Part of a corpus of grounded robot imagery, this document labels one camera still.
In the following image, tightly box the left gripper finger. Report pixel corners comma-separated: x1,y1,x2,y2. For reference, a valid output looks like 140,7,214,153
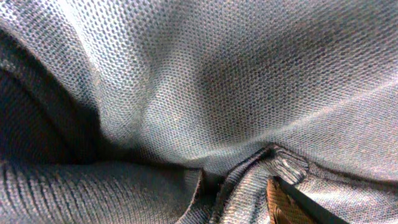
266,177,348,224

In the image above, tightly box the blue polo shirt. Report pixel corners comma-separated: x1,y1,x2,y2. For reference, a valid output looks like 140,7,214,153
1,1,397,223

